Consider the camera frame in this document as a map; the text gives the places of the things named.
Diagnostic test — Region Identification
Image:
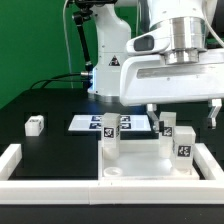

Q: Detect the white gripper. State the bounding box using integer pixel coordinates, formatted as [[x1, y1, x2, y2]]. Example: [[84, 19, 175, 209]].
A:
[[120, 53, 224, 133]]

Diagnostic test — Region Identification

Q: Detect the white square table top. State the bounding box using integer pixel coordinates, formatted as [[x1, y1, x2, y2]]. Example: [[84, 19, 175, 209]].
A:
[[98, 140, 199, 180]]

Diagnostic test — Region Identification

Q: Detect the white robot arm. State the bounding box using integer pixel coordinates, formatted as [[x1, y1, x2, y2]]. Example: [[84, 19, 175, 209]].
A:
[[89, 0, 224, 129]]

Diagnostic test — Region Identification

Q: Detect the white U-shaped fence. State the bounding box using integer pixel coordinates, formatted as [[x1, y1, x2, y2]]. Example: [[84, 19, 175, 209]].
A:
[[0, 144, 224, 205]]

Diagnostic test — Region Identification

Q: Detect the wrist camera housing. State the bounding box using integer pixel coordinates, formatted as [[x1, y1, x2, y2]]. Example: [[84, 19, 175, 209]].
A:
[[126, 33, 169, 56]]

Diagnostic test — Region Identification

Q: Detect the white marker base plate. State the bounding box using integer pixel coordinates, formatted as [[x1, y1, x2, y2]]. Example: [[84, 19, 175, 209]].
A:
[[68, 115, 151, 131]]

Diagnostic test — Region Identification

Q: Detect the black cable bundle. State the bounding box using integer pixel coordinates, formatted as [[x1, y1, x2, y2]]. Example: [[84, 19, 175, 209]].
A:
[[29, 71, 94, 90]]

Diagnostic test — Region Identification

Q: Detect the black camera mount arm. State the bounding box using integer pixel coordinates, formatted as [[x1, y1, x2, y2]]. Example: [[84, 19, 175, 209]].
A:
[[72, 0, 118, 76]]

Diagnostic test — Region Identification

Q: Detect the white hanging cable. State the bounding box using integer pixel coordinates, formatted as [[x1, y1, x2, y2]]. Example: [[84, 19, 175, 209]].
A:
[[62, 0, 75, 90]]

